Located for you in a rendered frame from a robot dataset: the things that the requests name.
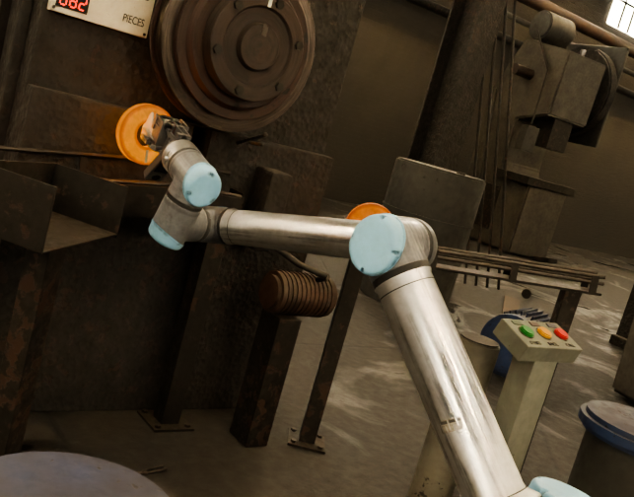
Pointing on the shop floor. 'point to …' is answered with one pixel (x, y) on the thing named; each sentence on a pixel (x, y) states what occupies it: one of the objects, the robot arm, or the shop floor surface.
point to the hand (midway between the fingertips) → (148, 126)
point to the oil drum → (434, 210)
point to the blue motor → (501, 342)
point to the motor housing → (276, 348)
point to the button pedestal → (528, 381)
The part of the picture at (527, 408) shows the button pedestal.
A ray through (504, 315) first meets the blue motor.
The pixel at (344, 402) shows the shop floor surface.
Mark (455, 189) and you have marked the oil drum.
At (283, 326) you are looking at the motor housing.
